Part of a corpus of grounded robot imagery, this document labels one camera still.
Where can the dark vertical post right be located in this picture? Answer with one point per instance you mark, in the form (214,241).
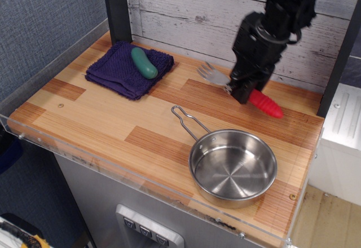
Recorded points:
(341,61)

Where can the silver toy fridge cabinet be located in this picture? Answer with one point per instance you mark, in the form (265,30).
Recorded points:
(123,209)

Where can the dark vertical post left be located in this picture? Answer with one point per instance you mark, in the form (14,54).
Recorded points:
(118,20)

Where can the small steel saucepan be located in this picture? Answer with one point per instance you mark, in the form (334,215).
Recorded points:
(232,168)

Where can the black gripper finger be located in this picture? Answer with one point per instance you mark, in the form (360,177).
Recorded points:
(260,79)
(240,90)

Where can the white ribbed box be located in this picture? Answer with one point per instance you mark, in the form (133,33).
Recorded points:
(336,167)

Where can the green toy pickle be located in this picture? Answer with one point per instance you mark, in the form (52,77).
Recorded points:
(143,64)

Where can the purple folded cloth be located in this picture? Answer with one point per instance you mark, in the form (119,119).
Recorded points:
(117,71)

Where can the yellow object bottom left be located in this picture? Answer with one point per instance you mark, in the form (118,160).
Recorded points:
(35,242)

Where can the dark vertical post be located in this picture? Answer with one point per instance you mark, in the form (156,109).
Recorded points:
(341,61)
(118,20)

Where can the clear acrylic table guard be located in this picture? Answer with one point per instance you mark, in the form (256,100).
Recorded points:
(143,144)

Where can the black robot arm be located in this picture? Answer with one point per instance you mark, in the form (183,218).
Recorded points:
(284,19)

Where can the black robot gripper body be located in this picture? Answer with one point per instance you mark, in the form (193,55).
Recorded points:
(255,50)

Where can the red handled metal fork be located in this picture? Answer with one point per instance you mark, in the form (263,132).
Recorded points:
(258,99)

